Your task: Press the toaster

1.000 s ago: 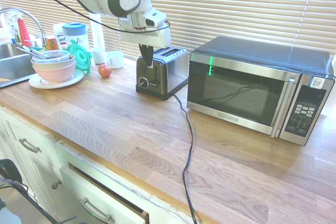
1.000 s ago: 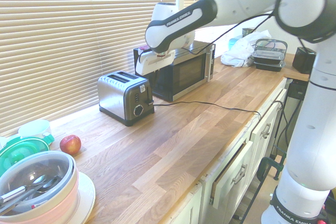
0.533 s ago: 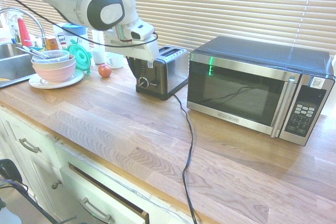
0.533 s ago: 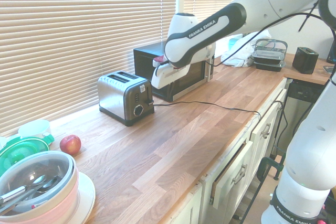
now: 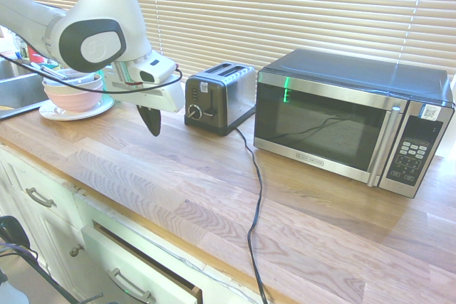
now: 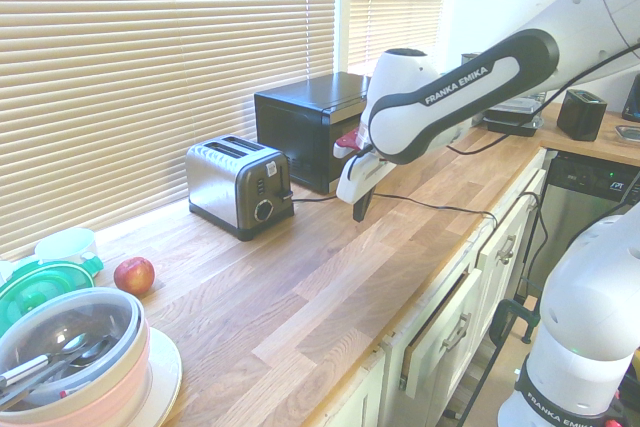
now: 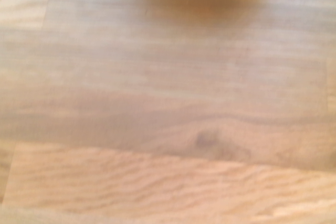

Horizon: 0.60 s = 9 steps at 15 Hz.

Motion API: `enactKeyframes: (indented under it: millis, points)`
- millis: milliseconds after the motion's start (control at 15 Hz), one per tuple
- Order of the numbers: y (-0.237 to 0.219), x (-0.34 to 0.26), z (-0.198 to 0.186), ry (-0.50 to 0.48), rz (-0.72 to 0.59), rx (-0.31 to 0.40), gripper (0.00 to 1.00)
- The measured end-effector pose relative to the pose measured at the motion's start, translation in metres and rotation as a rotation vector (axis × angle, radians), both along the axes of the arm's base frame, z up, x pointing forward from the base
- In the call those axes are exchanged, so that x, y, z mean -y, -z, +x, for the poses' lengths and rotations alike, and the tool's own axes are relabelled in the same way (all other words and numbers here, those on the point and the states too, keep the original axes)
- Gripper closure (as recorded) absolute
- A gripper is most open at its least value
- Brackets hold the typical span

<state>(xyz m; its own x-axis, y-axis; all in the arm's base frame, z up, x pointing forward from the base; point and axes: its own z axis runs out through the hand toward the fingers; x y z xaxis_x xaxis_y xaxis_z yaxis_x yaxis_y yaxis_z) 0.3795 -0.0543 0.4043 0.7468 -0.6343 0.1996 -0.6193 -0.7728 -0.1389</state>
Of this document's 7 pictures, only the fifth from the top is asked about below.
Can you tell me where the black toaster power cord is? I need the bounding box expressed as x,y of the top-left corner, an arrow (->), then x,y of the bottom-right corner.
233,127 -> 269,304

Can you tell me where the white cabinet drawer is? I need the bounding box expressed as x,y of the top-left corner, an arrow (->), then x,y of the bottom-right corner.
81,219 -> 204,304

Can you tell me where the small grey-rimmed bowl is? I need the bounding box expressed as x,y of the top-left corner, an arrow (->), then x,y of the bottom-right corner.
59,70 -> 103,85

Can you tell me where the red container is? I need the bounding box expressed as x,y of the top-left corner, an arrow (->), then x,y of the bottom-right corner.
29,45 -> 44,65

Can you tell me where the white kitchen cabinet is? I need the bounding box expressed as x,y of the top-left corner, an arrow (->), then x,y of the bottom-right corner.
0,142 -> 264,304

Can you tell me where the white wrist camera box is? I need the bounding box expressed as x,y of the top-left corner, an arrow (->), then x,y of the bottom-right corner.
127,50 -> 178,85

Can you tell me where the wide beige window blind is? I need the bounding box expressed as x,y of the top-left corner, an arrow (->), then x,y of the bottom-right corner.
127,0 -> 456,78

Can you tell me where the silver two-slot toaster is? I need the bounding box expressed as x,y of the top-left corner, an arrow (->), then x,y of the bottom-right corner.
184,63 -> 257,137

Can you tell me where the white bowl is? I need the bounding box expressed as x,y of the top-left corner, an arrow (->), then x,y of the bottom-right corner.
41,73 -> 104,93

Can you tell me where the long metal drawer handle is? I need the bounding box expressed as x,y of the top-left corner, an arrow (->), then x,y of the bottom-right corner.
105,267 -> 157,304

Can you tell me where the metal cutlery piece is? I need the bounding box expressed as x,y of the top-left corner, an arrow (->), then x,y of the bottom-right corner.
29,61 -> 69,81

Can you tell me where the pink bowl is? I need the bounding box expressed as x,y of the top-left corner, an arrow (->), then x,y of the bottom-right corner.
43,85 -> 105,113

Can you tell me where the short metal drawer handle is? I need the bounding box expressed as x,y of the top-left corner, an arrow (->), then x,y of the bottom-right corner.
24,187 -> 58,209

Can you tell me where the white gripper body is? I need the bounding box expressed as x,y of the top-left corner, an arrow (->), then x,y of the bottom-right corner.
103,65 -> 186,115

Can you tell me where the stainless black microwave oven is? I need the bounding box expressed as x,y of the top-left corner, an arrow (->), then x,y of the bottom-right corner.
253,48 -> 456,199

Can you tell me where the stainless steel sink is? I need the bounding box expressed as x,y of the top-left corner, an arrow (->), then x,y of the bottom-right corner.
0,59 -> 51,122

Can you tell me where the thin black camera cable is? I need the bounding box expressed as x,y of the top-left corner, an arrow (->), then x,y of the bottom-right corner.
0,52 -> 184,93

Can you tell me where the white dinner plate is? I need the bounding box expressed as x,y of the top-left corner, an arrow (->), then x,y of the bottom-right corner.
38,94 -> 115,121

